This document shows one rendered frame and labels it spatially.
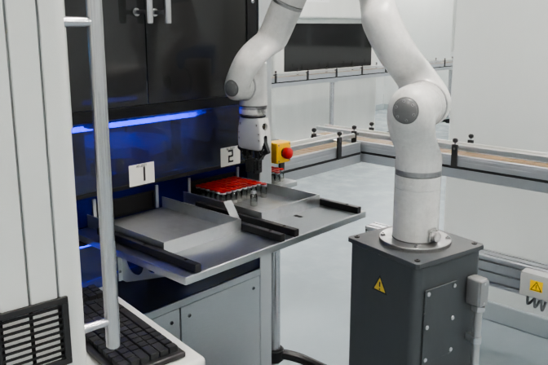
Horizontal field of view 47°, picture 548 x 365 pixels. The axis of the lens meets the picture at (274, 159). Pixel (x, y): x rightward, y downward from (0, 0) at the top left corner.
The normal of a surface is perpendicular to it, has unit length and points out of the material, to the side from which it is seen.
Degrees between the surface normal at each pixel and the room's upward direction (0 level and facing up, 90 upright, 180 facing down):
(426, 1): 90
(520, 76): 90
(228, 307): 90
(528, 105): 90
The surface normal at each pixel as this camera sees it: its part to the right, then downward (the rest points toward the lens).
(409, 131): -0.40, 0.72
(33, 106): 0.64, 0.16
